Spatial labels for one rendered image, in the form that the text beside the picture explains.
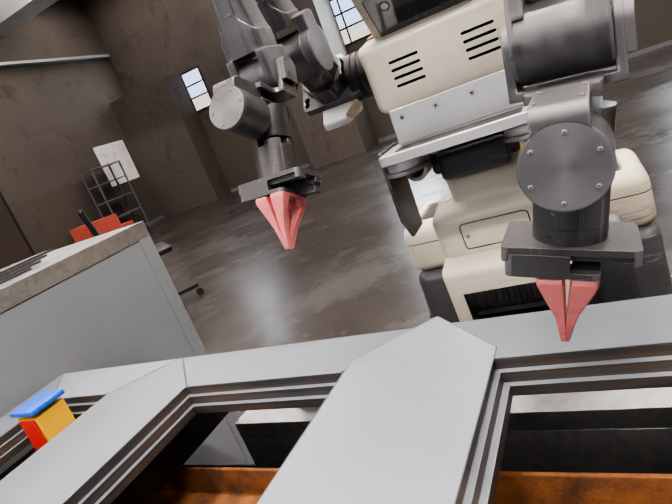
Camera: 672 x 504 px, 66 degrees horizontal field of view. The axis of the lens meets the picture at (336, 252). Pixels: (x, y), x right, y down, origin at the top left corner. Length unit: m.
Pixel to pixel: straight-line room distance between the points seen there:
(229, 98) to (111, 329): 0.74
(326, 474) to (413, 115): 0.61
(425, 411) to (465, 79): 0.57
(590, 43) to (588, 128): 0.08
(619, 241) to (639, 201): 0.77
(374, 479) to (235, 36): 0.59
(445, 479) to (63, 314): 0.95
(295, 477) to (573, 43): 0.42
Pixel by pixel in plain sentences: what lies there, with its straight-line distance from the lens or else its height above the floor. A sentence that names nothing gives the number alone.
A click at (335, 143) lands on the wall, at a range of 11.65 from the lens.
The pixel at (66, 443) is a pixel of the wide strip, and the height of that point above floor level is 0.85.
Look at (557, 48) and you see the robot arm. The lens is 0.41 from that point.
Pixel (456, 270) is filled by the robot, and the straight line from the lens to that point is 0.97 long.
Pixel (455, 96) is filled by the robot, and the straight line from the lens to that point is 0.90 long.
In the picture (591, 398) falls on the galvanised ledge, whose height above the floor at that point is 0.68.
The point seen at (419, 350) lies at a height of 0.85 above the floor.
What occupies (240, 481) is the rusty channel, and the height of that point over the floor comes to 0.70.
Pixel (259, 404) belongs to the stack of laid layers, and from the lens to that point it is 0.72.
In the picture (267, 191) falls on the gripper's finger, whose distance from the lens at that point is 0.72.
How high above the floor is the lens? 1.14
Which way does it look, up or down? 15 degrees down
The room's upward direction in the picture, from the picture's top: 21 degrees counter-clockwise
